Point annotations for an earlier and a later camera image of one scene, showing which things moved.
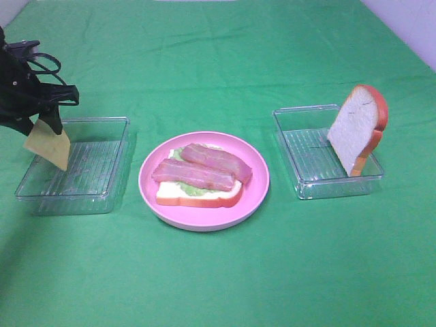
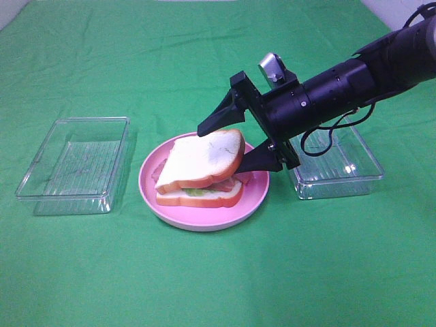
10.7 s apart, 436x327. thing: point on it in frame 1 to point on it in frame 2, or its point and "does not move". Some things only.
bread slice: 172,194 does not move
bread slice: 358,128 to 201,159
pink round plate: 206,219 does not move
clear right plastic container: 315,167 does not move
